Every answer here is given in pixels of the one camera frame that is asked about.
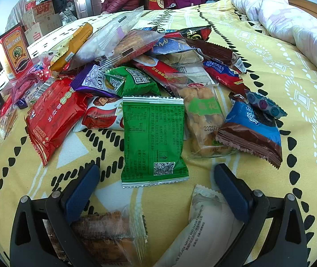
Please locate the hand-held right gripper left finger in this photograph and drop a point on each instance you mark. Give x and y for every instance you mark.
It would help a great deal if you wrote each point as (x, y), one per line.
(82, 194)

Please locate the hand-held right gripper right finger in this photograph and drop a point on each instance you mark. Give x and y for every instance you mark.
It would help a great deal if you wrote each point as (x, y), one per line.
(232, 194)

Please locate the white snack packet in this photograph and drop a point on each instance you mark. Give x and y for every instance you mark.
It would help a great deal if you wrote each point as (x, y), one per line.
(203, 228)

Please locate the green foil snack packet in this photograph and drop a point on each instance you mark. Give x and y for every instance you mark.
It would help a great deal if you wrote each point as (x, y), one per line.
(153, 139)

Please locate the clear brown biscuit packet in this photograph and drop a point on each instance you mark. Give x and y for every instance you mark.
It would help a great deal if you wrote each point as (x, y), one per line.
(105, 233)

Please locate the blue brown cookie packet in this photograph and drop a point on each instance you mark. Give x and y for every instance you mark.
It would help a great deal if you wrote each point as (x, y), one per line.
(247, 136)

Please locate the fried dough twist packet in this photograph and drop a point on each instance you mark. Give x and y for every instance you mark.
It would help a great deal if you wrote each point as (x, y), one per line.
(203, 122)

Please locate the red white nut packet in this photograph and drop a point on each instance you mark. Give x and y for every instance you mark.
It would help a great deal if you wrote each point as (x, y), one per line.
(102, 116)

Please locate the long red packet gold print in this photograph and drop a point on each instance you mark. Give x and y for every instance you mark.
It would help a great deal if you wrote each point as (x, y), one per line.
(55, 116)

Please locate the yellow patterned bedsheet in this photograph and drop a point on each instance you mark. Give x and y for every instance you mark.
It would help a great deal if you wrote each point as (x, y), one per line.
(300, 144)

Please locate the grey blue dotted packet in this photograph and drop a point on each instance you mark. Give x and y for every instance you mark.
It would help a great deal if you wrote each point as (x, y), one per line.
(267, 107)

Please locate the clear packet orange edge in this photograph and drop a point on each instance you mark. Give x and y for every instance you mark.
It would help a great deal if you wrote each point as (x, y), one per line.
(8, 122)

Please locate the purple snack packet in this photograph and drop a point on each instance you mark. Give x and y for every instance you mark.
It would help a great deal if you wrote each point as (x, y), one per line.
(91, 80)

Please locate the red blue snack packet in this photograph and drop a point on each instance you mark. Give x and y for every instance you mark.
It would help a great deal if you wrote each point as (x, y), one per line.
(222, 75)

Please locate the pink snack packet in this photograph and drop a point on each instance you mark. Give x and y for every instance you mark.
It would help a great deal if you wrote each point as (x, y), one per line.
(27, 86)

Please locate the green packet dark label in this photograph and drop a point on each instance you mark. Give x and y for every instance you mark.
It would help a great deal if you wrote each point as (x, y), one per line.
(139, 83)

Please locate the dark brown snack packet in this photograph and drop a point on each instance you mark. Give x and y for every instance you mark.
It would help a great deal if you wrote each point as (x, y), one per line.
(214, 51)

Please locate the red cookie packet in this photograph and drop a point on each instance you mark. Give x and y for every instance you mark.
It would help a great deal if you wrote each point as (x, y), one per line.
(158, 69)

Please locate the clear bread packet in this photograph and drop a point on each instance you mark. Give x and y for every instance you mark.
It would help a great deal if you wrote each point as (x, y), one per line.
(180, 55)

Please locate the long orange snack packet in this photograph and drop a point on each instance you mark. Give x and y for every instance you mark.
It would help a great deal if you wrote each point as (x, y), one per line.
(72, 44)

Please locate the red gift box gold label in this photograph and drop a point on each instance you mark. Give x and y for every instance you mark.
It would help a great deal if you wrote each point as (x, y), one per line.
(15, 52)

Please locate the clear packet brown crackers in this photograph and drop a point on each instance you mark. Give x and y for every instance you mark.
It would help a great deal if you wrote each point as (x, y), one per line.
(136, 46)

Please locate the clear packet white crackers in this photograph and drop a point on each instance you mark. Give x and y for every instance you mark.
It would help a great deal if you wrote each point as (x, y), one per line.
(105, 36)

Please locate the blue foil packet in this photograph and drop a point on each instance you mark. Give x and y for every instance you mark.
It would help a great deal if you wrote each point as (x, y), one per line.
(166, 46)

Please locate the black red snack packet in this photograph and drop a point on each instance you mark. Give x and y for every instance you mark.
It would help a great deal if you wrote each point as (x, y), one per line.
(192, 33)

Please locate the plain cardboard box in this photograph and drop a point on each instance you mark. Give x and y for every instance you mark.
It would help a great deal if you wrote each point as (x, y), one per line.
(47, 30)

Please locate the white floral quilt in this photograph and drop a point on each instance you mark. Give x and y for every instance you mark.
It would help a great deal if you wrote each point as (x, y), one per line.
(300, 27)

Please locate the cardboard box red print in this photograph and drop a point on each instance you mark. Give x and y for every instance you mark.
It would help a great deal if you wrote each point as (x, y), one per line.
(41, 12)

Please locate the round leaning tabletop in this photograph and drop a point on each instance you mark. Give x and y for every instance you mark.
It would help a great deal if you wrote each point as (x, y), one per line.
(18, 8)

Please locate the wooden headboard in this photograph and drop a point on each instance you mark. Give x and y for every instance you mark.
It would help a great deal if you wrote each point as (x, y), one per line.
(306, 5)

